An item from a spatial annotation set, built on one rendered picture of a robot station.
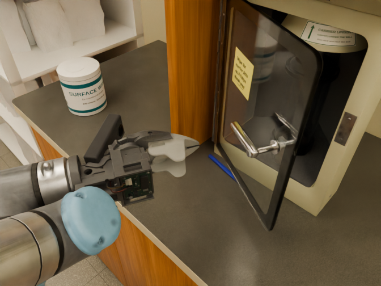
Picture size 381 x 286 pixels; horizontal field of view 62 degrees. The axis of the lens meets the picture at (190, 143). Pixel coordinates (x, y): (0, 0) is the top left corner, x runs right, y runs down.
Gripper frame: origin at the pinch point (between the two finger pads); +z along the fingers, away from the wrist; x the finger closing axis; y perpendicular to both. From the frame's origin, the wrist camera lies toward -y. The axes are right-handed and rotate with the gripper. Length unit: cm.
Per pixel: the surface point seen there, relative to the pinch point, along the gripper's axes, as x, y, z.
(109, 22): -28, -134, 0
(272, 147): 0.5, 6.2, 12.7
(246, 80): 6.0, -7.0, 13.6
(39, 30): -17, -107, -31
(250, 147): 0.9, 5.2, 9.0
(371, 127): -26, -16, 66
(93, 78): -13, -52, -14
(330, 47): 12.6, -2.7, 27.1
